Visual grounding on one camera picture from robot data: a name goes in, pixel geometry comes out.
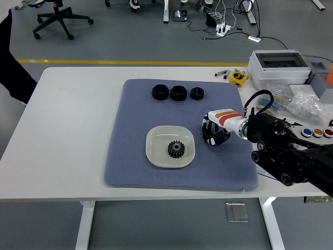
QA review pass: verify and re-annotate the person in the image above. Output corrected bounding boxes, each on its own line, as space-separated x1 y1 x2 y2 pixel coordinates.
0 0 39 107

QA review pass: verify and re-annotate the small black hex nut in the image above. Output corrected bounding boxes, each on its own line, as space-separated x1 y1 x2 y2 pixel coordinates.
190 87 206 101

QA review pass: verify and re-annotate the large black gear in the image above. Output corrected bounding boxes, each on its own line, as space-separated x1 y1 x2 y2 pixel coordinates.
167 140 186 160

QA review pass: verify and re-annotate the white square plate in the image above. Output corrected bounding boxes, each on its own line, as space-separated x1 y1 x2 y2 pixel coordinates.
145 125 196 169

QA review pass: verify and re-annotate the white flat box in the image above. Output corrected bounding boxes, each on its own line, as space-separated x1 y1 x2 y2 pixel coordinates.
289 84 317 98

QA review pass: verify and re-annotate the blue-grey quilted mat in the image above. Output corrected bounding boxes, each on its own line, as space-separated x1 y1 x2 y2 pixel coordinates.
104 79 260 193

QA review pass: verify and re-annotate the white black shoe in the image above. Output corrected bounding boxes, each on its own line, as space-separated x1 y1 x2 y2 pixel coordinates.
129 0 143 12

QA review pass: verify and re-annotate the grey electrical enclosure box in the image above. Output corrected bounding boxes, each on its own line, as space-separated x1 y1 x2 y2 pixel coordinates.
246 49 312 91

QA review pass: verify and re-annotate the large black hex nut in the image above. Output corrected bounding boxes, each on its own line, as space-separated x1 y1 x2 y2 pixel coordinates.
152 84 170 101
170 85 187 102

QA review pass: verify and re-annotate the metal floor plate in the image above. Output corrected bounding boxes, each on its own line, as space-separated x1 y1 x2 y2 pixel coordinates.
225 202 249 223

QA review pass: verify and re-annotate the black desk phone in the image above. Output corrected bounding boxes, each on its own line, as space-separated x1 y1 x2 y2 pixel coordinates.
172 9 188 22

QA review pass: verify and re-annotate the white table leg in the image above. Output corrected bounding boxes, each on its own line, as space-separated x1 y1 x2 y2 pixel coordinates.
259 197 286 250
75 201 96 250

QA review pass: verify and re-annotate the bag of blue resistors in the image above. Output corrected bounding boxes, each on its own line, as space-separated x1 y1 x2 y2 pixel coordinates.
256 88 291 115

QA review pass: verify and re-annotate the white power strip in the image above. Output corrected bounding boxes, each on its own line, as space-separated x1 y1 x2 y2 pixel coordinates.
215 22 232 37

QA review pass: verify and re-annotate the black office chair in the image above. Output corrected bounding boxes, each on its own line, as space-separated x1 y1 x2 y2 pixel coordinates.
27 0 94 41

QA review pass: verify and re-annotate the green circuit board strip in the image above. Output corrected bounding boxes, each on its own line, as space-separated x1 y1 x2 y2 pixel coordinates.
303 195 333 204

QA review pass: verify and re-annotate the yellow tape measure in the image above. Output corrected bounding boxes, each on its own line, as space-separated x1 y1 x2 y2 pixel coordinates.
229 71 249 88

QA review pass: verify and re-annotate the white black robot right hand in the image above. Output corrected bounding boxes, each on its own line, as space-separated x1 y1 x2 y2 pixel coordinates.
200 108 248 146

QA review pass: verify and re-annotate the bag of clear plastic parts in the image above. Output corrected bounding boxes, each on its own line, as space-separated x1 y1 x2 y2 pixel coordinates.
285 91 333 123

